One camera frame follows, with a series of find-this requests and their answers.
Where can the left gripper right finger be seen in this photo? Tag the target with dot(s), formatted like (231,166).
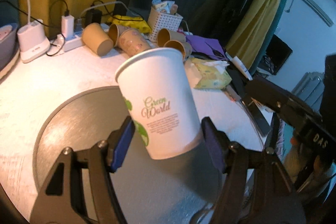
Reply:
(273,199)

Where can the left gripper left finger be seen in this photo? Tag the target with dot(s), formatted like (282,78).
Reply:
(61,197)

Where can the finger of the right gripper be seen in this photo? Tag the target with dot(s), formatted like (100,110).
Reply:
(267,93)

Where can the white Green World paper cup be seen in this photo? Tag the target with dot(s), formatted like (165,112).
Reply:
(159,99)

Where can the brown paper cup front right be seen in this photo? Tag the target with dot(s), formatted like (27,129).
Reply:
(183,47)

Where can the brown paper cup rear right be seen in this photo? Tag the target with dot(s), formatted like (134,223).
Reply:
(165,35)

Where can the patterned brown paper cup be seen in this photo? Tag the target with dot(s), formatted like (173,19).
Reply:
(132,42)

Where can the brown paper cup far left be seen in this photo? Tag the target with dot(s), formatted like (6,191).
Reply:
(97,40)

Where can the brown paper cup open mouth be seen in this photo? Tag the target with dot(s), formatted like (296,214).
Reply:
(115,31)

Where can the black phone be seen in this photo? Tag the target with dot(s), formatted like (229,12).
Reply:
(257,118)

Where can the white tube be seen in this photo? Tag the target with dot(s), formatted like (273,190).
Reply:
(241,67)

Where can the yellow curtain right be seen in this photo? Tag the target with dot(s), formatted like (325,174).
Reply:
(249,36)

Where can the yellow tissue pack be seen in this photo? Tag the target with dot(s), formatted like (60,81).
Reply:
(207,74)

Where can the purple cloth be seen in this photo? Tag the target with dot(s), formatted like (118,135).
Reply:
(207,47)

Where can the round grey glass mat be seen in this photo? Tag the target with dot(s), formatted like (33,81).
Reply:
(176,190)

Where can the white textured tablecloth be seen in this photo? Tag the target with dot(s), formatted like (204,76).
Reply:
(31,91)

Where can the white woven basket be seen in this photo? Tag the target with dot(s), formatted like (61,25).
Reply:
(158,21)

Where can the white plate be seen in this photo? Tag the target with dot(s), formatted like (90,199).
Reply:
(6,70)

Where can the yellow plastic bag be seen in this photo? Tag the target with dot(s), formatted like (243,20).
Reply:
(136,22)

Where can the white power strip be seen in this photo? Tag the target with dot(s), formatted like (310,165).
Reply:
(59,45)

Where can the white desk lamp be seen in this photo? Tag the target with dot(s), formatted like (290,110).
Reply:
(32,38)

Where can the white USB charger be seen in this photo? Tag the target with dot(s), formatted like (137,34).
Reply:
(67,26)

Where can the purple bowl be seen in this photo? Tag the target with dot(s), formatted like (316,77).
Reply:
(9,44)

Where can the black power adapter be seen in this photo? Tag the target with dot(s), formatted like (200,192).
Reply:
(92,16)

